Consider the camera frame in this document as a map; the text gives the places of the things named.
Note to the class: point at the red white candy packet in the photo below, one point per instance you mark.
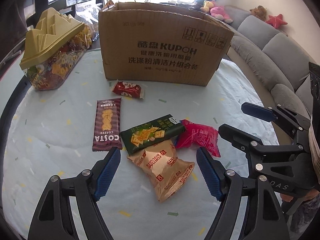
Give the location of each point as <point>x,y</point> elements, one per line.
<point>128,89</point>

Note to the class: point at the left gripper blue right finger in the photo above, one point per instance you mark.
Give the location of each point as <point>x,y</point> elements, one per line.
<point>213,173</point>

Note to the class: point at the green cracker packet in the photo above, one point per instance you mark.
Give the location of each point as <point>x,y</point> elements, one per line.
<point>150,133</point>

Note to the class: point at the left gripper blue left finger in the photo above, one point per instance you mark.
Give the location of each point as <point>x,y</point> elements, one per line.
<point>104,171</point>

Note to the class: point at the pink snack bag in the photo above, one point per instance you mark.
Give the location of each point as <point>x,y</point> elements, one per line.
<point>201,135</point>

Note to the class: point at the red star pillow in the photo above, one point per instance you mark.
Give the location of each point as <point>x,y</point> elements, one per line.
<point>276,21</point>

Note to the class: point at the brown cardboard box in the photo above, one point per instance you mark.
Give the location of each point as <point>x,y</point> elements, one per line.
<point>163,43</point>

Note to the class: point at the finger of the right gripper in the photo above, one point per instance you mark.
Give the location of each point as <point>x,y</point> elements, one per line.
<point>238,138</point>
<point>259,112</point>

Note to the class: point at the purple Costa cookie packet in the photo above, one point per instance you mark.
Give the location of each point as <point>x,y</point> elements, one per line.
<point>107,125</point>

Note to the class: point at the brown plush toy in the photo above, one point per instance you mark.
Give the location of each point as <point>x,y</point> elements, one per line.
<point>260,12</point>

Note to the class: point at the tan fortune biscuits bag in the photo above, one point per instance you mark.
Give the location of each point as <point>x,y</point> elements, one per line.
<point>166,171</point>

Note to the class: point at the pink plush toy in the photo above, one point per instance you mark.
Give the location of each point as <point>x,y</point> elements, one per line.
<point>217,12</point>

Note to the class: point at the snack jar with gold lid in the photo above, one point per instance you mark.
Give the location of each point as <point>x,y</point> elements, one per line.
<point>53,48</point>

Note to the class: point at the grey curved sofa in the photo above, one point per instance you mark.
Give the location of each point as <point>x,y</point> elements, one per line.
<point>275,64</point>

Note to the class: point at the clear plastic bag of nuts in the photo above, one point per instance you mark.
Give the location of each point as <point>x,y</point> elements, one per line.
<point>89,14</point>

